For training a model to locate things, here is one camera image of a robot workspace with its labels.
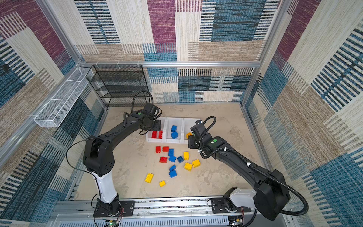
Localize yellow hollow brick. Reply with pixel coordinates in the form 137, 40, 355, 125
186, 132, 193, 140

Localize blue large square brick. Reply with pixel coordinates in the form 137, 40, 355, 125
171, 131, 179, 139

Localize blue tall brick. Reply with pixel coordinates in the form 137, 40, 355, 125
171, 125, 177, 132

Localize blue long studded brick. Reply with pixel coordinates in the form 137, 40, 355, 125
168, 148, 174, 157

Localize red square brick studs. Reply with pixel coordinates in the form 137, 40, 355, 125
159, 157, 168, 164

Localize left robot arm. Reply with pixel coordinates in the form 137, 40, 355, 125
71, 90, 162, 217

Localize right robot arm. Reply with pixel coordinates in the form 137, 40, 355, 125
188, 116, 309, 220

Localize left white bin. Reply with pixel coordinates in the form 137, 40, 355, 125
146, 117, 167, 143

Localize white bin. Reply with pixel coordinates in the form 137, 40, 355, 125
146, 117, 167, 143
165, 117, 183, 144
182, 118, 202, 145

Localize yellow tall brick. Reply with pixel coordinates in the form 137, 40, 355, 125
183, 151, 190, 160

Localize right white bin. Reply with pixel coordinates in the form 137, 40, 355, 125
182, 118, 202, 145

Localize yellow brick right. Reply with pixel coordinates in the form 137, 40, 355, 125
192, 159, 201, 168

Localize dark blue hollow brick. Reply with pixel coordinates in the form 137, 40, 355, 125
177, 156, 184, 163

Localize yellow studded brick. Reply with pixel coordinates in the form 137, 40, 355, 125
184, 163, 193, 171

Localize middle white bin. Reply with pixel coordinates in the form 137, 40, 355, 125
165, 117, 183, 144

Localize blue brick centre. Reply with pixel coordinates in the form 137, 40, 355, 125
168, 156, 176, 163

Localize blue brick lower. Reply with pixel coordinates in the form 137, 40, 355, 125
169, 165, 176, 172

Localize blue brick bottom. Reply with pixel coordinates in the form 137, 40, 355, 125
169, 170, 177, 178

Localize yellow long brick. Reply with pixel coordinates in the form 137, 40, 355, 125
145, 173, 154, 183

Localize small yellow brick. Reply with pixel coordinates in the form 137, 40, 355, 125
159, 181, 166, 187

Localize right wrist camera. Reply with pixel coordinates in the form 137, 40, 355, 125
191, 120, 210, 139

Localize black wire shelf rack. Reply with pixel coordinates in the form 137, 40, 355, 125
86, 64, 151, 108

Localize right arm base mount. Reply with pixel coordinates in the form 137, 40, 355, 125
207, 197, 252, 214

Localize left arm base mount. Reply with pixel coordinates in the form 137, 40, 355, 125
93, 200, 135, 218

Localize white wire mesh basket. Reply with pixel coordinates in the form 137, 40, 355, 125
34, 67, 90, 128

